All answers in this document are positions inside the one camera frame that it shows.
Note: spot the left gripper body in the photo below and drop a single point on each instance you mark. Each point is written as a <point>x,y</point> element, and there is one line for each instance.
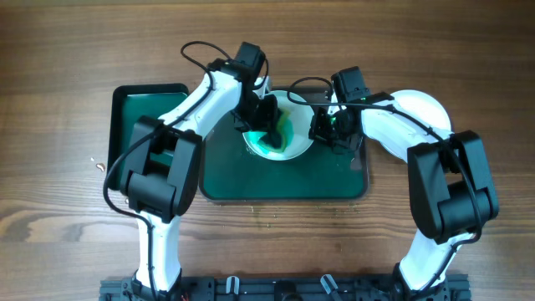
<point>255,112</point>

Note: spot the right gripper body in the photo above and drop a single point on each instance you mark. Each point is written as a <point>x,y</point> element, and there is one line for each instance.
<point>329,126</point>

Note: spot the green yellow sponge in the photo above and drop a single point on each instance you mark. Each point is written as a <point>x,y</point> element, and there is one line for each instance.
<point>278,138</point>

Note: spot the white plate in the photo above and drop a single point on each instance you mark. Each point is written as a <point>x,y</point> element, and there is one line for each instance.
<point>293,126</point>
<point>422,107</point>

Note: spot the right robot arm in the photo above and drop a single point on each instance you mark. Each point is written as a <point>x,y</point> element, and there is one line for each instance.
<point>451,190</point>

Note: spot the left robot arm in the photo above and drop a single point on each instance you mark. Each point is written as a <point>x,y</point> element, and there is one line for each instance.
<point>161,167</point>

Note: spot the large dark serving tray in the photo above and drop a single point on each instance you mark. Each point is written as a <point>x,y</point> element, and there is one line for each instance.
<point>231,172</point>

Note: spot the green water basin tray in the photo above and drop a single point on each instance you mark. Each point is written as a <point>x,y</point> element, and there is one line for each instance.
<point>130,102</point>

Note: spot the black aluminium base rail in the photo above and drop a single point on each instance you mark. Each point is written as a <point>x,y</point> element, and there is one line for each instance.
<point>366,287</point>

